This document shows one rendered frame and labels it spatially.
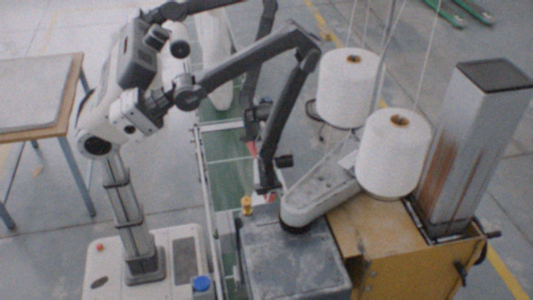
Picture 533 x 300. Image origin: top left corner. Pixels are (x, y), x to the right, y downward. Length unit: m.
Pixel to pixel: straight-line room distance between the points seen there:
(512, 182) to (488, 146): 2.54
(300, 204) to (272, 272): 0.18
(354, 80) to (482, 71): 0.27
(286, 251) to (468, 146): 0.48
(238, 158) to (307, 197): 1.67
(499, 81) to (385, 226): 0.45
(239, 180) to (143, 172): 0.96
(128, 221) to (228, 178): 0.79
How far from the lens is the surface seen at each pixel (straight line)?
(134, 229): 2.08
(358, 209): 1.19
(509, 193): 3.49
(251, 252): 1.08
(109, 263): 2.50
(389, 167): 0.90
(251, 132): 1.73
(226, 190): 2.53
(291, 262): 1.06
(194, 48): 4.00
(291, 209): 1.06
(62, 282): 2.86
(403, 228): 1.18
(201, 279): 1.62
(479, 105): 0.96
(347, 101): 1.08
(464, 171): 1.08
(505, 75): 1.01
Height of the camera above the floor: 2.22
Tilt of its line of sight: 41 degrees down
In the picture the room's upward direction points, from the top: straight up
